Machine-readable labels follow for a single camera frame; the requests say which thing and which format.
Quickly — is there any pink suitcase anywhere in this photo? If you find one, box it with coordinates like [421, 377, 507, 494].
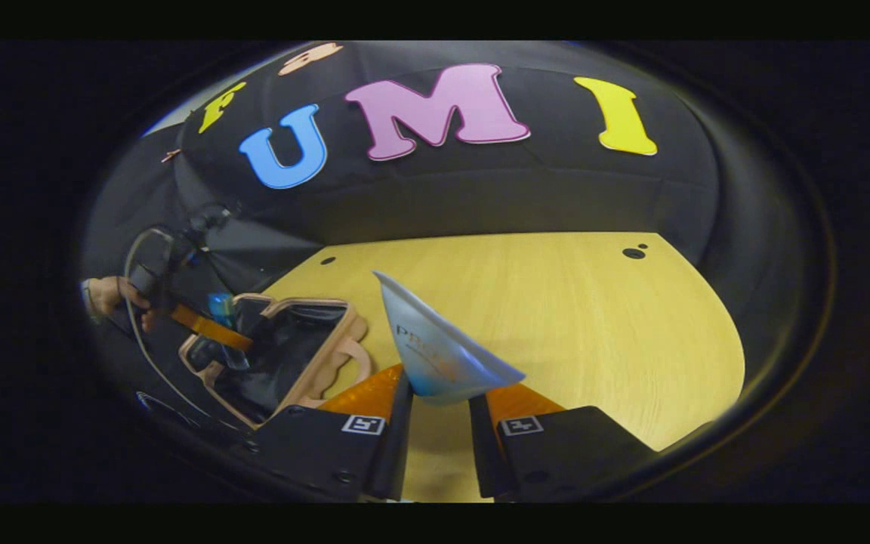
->
[178, 293, 372, 430]

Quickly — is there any light blue squeeze tube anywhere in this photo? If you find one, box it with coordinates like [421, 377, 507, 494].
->
[372, 270, 526, 406]

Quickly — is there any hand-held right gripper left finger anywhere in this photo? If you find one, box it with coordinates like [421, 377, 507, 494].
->
[242, 364, 415, 502]

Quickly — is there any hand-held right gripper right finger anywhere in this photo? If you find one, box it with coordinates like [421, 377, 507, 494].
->
[468, 383, 660, 502]

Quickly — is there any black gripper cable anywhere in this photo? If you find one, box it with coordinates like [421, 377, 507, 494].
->
[124, 227, 251, 435]

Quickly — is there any black backdrop cloth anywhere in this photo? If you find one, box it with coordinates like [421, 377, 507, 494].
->
[80, 42, 832, 454]

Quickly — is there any blue green bottle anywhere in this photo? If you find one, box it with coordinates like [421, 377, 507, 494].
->
[207, 292, 251, 371]

